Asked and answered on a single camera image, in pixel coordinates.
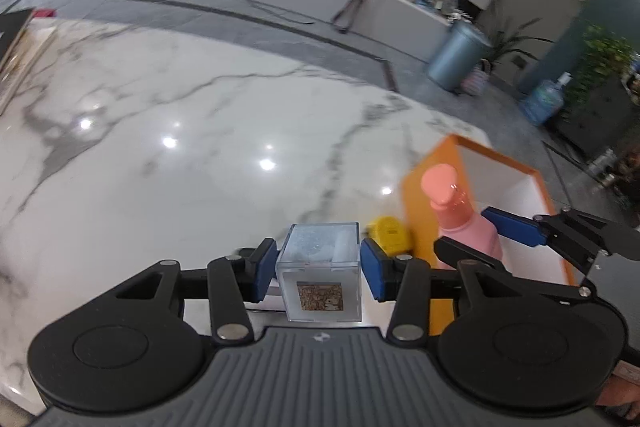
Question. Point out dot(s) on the orange white storage box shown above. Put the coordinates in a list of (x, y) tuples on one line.
[(490, 179)]

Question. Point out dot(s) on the yellow tape measure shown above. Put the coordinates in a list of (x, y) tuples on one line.
[(391, 235)]

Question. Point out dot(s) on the striped gift bag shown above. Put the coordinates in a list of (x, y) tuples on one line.
[(477, 81)]

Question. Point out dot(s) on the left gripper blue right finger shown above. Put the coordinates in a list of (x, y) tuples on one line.
[(405, 282)]

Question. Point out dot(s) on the blue water jug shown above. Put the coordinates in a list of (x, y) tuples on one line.
[(545, 100)]

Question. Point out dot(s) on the grey metal trash bin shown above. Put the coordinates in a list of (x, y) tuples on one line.
[(456, 58)]

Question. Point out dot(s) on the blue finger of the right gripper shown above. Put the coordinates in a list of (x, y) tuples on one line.
[(521, 230)]

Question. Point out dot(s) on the green potted plant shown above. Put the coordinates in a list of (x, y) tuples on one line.
[(604, 57)]

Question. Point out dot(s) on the clear acrylic cube box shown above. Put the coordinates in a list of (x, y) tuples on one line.
[(319, 275)]

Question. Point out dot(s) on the pink pump bottle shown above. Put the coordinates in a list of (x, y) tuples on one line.
[(454, 212)]

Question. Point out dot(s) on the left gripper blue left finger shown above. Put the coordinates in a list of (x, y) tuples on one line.
[(234, 281)]

